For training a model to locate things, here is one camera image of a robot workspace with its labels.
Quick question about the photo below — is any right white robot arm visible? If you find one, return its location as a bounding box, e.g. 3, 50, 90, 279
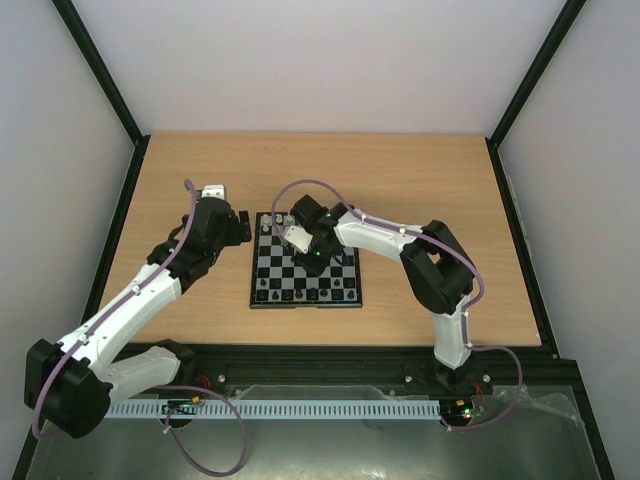
284, 195, 478, 392

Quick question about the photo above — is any black and white chessboard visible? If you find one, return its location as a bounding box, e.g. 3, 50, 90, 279
249, 212, 363, 309

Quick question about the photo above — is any right black frame post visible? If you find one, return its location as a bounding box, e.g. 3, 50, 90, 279
488, 0, 589, 146

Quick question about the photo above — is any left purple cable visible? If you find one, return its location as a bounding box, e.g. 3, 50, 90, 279
30, 178, 249, 475

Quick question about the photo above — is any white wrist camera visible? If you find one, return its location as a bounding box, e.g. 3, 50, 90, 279
201, 184, 227, 200
284, 225, 313, 254

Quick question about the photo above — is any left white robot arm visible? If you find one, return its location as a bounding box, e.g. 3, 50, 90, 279
24, 196, 251, 438

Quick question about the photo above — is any black frame post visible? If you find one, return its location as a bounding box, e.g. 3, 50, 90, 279
49, 0, 150, 146
488, 0, 589, 146

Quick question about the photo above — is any left black frame post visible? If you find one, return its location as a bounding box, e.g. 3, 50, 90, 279
49, 0, 150, 146

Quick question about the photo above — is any white slotted cable duct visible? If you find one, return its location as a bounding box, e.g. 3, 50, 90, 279
106, 398, 441, 421

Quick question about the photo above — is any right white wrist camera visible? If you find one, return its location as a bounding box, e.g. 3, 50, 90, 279
284, 225, 313, 254

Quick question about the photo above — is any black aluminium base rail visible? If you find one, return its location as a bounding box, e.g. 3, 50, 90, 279
49, 342, 581, 401

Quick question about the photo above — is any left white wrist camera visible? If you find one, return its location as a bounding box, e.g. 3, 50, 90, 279
201, 184, 227, 200

